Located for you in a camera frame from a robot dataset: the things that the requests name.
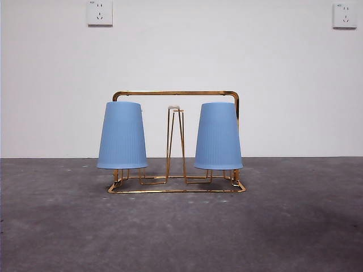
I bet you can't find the gold wire cup rack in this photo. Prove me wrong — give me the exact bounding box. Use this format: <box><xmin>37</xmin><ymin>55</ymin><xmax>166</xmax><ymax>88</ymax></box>
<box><xmin>107</xmin><ymin>90</ymin><xmax>247</xmax><ymax>195</ymax></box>

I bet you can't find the white wall socket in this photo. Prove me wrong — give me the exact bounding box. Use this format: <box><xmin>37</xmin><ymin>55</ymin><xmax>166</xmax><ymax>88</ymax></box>
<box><xmin>332</xmin><ymin>2</ymin><xmax>357</xmax><ymax>29</ymax></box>
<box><xmin>87</xmin><ymin>0</ymin><xmax>113</xmax><ymax>28</ymax></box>

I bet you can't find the blue ribbed cup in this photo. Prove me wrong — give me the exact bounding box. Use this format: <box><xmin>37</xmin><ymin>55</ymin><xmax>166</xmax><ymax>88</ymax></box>
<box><xmin>193</xmin><ymin>102</ymin><xmax>244</xmax><ymax>171</ymax></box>
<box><xmin>96</xmin><ymin>101</ymin><xmax>149</xmax><ymax>170</ymax></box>

